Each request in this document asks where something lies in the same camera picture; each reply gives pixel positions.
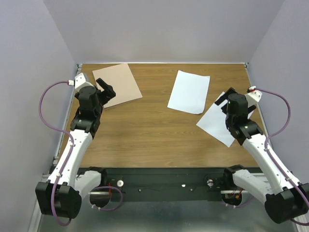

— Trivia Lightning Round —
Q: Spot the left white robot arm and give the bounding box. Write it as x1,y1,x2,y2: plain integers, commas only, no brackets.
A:
35,73,116,226

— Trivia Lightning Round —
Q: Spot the beige paper folder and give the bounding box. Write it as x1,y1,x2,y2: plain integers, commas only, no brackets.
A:
92,64,142,108

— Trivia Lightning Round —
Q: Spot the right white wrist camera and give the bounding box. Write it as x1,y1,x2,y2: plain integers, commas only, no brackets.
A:
245,86,262,107

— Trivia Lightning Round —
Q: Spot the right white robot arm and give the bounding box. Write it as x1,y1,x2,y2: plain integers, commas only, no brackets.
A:
215,86,309,226

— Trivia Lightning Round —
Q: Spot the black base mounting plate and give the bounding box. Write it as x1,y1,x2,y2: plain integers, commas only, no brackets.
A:
79,167,263,203

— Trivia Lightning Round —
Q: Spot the white paper sheet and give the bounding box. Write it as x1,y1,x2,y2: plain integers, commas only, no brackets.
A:
167,70,211,115
196,91,255,147

